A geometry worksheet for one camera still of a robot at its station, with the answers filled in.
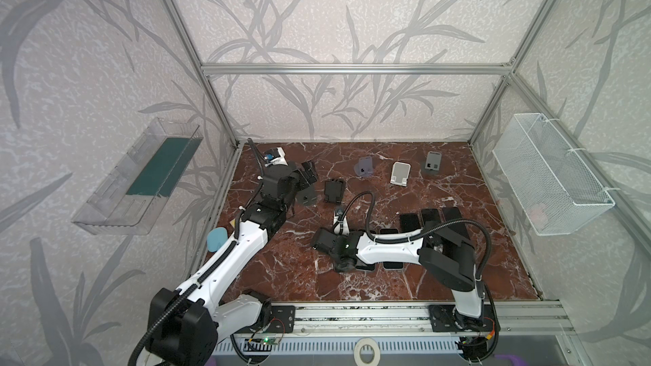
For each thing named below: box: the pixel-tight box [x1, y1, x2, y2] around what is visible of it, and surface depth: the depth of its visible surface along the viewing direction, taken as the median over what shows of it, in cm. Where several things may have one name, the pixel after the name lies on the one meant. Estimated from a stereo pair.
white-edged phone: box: [421, 208, 440, 226], surface depth 98 cm
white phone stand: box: [389, 160, 412, 188], surface depth 105 cm
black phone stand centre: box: [322, 178, 346, 205], surface depth 100 cm
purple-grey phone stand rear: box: [354, 155, 374, 178], surface depth 108 cm
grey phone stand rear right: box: [422, 150, 442, 176], surface depth 109 cm
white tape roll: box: [353, 338, 381, 366], surface depth 69 cm
